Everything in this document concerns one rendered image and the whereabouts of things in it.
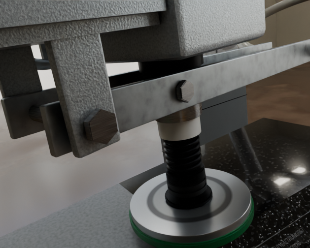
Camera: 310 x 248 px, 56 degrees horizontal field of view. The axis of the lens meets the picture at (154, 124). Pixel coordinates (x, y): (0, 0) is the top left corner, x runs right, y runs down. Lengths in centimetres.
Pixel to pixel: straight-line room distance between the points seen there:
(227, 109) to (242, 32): 132
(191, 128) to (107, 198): 30
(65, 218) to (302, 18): 795
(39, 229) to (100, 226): 13
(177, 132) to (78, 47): 24
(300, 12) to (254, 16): 789
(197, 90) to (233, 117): 135
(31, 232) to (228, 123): 132
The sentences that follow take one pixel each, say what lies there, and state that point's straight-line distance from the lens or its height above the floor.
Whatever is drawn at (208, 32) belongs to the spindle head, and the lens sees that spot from 35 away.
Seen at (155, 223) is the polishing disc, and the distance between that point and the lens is 49.
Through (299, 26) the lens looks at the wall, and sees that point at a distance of 836.
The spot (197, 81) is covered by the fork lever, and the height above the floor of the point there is 110.
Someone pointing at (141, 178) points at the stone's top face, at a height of 85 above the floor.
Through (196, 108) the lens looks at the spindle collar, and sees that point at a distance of 45.
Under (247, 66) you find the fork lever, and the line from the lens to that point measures 53.
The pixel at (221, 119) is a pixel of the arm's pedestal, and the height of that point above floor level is 65.
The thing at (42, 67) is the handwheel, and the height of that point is 115.
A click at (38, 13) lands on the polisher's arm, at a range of 24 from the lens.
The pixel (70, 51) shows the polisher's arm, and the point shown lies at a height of 117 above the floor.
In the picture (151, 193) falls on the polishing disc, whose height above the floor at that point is 89.
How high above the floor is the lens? 118
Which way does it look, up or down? 18 degrees down
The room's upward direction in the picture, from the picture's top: 9 degrees counter-clockwise
